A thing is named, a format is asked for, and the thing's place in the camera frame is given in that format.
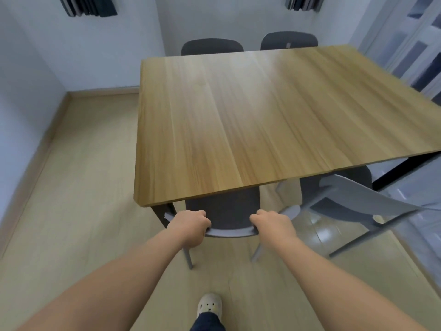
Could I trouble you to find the person's right hand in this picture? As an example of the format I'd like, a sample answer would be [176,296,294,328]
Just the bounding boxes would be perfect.
[249,209,299,251]

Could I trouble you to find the person's left hand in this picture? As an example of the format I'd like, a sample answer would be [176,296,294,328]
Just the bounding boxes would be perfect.
[166,210,212,251]

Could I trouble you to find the grey chair with dark seat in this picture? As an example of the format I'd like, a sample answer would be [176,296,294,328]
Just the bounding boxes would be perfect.
[165,187,266,270]
[275,165,441,258]

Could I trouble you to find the person's right forearm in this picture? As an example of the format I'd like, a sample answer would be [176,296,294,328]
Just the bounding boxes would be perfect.
[263,237,429,331]

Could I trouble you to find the person's left forearm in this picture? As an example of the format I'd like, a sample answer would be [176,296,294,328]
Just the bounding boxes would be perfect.
[14,228,189,331]

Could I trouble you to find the dark table leg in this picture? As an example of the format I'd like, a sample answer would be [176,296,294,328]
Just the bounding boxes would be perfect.
[371,155,430,191]
[150,203,177,229]

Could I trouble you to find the white clog shoe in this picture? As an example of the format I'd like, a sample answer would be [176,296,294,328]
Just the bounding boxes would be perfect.
[196,293,223,321]

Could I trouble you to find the dark blue trouser leg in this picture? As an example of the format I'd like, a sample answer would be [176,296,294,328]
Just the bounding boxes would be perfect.
[189,311,226,331]

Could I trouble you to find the white framed glass door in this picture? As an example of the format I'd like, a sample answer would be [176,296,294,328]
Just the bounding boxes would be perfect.
[358,0,441,108]

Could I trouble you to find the dark wall panels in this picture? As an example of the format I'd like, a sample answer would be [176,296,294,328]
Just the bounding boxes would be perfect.
[58,0,118,18]
[285,0,327,13]

